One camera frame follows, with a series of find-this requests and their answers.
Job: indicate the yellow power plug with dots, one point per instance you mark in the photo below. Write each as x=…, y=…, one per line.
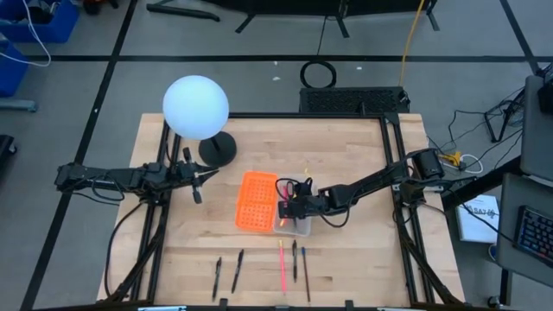
x=451, y=159

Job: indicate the backlit computer keyboard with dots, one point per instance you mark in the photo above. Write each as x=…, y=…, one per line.
x=535, y=235

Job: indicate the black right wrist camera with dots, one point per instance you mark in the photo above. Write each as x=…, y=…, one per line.
x=310, y=205

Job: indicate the blue storage bin with clutter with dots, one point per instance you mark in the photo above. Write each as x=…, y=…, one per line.
x=60, y=26

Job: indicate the clear plastic supply box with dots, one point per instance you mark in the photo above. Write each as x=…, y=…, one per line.
x=302, y=229

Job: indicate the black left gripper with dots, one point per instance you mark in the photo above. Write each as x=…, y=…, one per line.
x=190, y=173

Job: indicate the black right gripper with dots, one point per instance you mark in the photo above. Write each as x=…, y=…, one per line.
x=297, y=203

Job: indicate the black aluminium table frame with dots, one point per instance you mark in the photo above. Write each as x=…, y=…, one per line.
x=302, y=116

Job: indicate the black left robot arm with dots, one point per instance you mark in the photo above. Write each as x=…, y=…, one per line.
x=108, y=175

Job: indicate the silver aluminium bracket strip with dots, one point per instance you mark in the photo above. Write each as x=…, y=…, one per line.
x=162, y=308

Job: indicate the black pen with clip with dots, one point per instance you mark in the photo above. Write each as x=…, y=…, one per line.
x=294, y=261

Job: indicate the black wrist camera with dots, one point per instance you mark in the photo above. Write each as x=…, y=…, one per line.
x=310, y=205
x=182, y=173

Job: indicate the white printed booklet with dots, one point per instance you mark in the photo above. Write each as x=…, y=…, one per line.
x=477, y=224

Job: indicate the pink highlighter marker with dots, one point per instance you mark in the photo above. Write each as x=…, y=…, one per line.
x=286, y=191

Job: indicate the black scissors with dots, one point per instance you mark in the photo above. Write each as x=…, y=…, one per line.
x=277, y=190

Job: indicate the orange perforated box lid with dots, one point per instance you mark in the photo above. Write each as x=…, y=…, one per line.
x=257, y=201

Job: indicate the pink pen with yellow cap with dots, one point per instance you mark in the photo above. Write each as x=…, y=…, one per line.
x=282, y=268

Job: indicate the brown pencil with blue cap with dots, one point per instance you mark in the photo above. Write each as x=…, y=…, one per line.
x=305, y=274

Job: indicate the black table edge clamp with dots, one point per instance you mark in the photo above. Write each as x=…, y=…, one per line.
x=349, y=304
x=223, y=303

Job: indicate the black perforated computer case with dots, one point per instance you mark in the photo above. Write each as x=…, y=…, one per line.
x=354, y=100

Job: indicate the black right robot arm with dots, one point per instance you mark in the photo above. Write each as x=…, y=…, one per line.
x=371, y=179

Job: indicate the white globe table lamp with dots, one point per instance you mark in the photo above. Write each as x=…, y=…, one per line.
x=194, y=108

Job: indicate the yellow highlighter marker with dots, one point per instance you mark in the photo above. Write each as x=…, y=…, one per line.
x=307, y=175

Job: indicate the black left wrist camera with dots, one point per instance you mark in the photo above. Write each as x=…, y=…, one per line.
x=182, y=173

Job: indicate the grey desk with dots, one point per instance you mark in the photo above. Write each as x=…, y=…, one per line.
x=535, y=138
x=510, y=259

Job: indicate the black stand legs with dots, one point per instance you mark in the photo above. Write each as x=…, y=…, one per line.
x=341, y=23

